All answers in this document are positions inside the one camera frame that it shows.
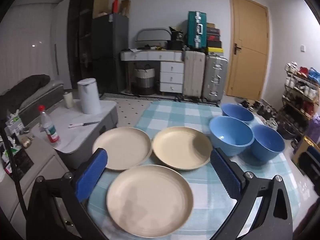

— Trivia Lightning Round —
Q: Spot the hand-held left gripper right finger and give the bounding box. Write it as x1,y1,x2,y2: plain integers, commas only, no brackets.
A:
210,147,293,240

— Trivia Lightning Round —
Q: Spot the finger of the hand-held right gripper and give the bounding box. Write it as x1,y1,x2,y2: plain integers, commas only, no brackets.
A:
297,145,320,188

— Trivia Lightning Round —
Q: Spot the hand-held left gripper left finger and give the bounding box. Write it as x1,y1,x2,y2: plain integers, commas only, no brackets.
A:
26,148,108,240

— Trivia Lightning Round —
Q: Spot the beige plate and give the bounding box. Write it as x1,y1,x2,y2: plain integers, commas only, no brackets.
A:
92,127,152,172
152,126,213,172
106,164,194,238

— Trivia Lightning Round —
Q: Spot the blue bowl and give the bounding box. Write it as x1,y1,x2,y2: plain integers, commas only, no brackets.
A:
209,116,255,157
221,103,255,124
251,124,286,162

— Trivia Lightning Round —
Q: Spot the yellow cardboard box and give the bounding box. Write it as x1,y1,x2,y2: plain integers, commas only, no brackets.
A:
291,135,315,165

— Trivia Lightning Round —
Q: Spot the purple bag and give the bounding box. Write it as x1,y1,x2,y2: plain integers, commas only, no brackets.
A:
306,114,320,140

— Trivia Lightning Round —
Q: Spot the beige low cabinet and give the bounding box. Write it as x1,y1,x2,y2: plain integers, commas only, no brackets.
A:
0,135,70,230

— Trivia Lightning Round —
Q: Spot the clear red capped water bottle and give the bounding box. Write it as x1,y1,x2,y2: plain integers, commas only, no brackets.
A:
38,105,61,147

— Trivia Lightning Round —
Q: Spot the black flat box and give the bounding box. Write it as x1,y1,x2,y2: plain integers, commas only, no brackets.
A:
14,149,34,174

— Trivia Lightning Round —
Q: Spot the metal shoe rack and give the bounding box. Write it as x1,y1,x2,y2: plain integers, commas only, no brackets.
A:
282,62,320,130

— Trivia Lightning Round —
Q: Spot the pile of shoes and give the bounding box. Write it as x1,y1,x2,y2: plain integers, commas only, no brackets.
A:
237,100,278,130

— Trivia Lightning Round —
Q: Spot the white kettle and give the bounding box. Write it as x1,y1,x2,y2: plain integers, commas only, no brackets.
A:
77,78,101,115

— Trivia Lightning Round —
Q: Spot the cream plastic cup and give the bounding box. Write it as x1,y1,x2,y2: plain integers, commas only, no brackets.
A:
62,92,73,109

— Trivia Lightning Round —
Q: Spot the teal checked tablecloth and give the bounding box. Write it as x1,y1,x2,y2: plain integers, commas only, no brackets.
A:
85,100,300,240

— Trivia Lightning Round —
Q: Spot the grey mattress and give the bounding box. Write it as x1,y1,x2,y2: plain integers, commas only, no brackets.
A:
19,80,64,123

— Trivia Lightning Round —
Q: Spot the green white carton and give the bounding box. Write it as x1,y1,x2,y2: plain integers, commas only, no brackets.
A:
5,111,23,135

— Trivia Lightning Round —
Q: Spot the silver suitcase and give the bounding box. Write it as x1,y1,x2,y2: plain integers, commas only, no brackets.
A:
202,54,228,103

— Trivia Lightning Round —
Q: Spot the beige suitcase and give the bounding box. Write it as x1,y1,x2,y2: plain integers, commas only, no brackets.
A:
183,46,206,98

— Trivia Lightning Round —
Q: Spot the grey white laundry basket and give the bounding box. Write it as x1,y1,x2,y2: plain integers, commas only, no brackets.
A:
135,65,155,95

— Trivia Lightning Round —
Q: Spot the dark jacket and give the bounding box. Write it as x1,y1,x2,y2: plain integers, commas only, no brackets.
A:
0,74,50,107

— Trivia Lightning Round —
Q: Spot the white dressing table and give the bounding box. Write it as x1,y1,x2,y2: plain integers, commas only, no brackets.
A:
121,50,185,94

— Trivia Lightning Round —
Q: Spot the black fridge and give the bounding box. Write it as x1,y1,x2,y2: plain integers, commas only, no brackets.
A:
91,14,129,94

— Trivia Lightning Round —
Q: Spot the wooden door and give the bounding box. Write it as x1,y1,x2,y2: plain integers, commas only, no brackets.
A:
225,0,272,102

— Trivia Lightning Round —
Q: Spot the stack of dark boxes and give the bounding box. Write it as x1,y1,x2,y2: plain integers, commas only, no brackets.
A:
206,23,224,55

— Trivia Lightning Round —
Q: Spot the dark tall shelf unit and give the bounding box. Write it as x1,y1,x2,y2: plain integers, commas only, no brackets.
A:
67,0,97,88

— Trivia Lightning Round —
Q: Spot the white curtain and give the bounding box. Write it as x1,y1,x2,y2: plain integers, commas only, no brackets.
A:
0,0,70,93

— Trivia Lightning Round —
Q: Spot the black bag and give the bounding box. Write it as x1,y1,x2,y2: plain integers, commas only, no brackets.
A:
167,26,184,50

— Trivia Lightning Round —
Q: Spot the green suitcase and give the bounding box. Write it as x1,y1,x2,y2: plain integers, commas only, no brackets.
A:
187,11,207,49

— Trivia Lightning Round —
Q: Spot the grey arched mirror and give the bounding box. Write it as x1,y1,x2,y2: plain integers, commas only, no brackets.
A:
135,28,170,48

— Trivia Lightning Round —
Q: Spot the brown cardboard box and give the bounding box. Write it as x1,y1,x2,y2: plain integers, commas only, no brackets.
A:
94,0,110,18

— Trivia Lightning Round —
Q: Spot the white handled knife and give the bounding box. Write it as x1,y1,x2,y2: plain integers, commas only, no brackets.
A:
69,121,100,128

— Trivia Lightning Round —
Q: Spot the black cable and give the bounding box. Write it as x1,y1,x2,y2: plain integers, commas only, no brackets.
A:
0,125,28,213

